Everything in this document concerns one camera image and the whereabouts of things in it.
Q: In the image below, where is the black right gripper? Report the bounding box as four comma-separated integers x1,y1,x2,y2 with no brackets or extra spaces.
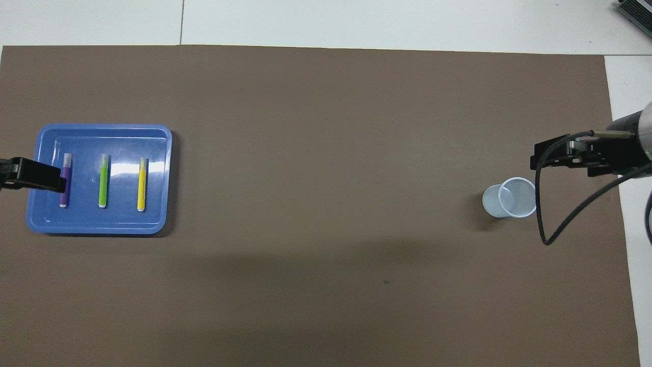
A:
530,113,652,177

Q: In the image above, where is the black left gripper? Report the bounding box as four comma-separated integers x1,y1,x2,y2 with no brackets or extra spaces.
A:
0,158,67,194

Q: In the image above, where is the green highlighter pen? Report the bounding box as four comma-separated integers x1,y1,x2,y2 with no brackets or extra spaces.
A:
98,153,111,208

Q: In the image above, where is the yellow highlighter pen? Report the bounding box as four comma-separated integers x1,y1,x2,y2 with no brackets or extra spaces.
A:
137,156,148,212

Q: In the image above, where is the purple highlighter pen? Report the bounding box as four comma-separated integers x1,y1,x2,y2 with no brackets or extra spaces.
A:
59,153,73,208

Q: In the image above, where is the clear plastic cup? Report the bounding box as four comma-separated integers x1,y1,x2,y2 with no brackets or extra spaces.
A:
482,177,538,219

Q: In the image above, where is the blue plastic tray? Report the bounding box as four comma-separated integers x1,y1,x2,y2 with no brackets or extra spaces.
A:
25,124,173,235

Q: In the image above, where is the grey ribbed device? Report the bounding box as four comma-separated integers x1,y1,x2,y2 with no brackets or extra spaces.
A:
615,0,652,27

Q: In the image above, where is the brown table mat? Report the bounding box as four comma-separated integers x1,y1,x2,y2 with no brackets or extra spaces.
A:
0,45,641,367

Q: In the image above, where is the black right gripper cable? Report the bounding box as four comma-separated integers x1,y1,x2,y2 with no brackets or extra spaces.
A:
534,130,652,246

